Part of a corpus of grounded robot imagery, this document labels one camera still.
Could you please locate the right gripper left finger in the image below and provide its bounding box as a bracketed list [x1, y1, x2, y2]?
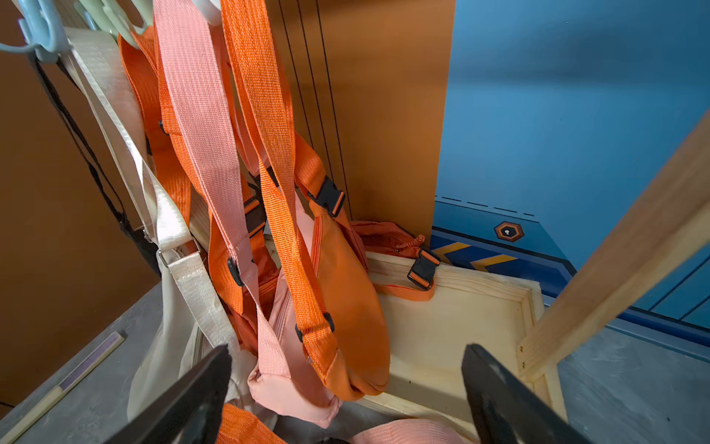
[108, 345, 232, 443]

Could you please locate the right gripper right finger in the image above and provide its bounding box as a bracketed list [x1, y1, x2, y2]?
[461, 344, 588, 443]

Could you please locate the pink waist bag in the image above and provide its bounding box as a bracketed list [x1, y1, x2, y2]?
[349, 419, 467, 444]

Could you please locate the beige crescent bag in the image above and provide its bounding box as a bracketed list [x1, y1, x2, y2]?
[62, 28, 272, 420]

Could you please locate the dark orange waist bag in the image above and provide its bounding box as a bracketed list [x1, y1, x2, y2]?
[351, 221, 441, 302]

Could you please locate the light blue hook leftmost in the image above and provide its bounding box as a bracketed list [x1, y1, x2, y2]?
[1, 0, 71, 63]

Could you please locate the wooden clothes rack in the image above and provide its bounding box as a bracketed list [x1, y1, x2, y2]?
[347, 120, 709, 440]

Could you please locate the black strap bag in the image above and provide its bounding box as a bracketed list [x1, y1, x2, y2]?
[28, 53, 160, 276]

